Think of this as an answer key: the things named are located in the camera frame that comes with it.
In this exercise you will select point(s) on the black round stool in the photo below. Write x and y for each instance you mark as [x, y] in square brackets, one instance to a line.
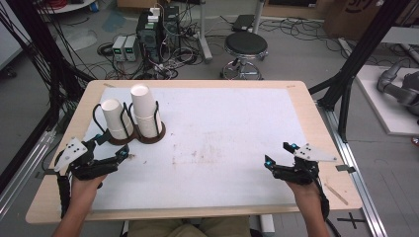
[245, 49]

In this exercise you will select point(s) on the white table leg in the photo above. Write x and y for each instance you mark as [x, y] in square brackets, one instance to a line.
[267, 224]

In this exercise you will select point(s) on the short white paper cup stack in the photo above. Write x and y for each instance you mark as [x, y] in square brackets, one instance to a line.
[115, 119]

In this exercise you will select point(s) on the grey power supply unit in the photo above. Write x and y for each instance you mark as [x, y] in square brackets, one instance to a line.
[130, 48]
[119, 48]

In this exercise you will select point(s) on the black tape cross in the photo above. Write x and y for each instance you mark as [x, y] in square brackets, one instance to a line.
[352, 220]

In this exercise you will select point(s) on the tall white paper cup stack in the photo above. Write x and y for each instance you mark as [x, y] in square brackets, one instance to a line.
[145, 112]

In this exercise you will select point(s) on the person's right hand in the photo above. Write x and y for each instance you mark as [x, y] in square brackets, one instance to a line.
[302, 191]

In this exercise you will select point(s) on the black computer tower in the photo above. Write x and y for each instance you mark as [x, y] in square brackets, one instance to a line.
[150, 36]

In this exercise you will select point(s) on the person's khaki trousers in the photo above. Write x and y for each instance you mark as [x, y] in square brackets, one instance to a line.
[187, 229]

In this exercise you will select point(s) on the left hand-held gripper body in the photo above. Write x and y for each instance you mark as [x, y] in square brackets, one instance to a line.
[86, 168]

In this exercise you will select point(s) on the white table mat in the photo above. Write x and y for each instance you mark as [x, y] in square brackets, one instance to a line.
[210, 148]

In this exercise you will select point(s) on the person's left hand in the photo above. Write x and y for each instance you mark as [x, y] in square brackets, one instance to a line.
[85, 187]

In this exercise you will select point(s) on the aluminium rail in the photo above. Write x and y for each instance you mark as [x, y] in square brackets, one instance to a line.
[23, 168]
[354, 171]

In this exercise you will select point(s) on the thin wooden stick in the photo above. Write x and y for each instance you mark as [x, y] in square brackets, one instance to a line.
[336, 194]

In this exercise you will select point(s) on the flat black device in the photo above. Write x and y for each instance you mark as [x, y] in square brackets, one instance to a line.
[243, 23]

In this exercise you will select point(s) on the black tape piece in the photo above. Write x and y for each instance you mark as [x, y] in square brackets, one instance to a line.
[346, 168]

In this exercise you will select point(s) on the white platform board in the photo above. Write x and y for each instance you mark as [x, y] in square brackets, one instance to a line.
[385, 105]

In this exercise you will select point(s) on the cardboard box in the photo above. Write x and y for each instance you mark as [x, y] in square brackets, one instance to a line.
[357, 16]

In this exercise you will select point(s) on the white stand post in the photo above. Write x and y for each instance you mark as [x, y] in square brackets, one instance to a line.
[204, 33]

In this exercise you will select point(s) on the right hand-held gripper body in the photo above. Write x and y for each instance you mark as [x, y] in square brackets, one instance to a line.
[301, 173]

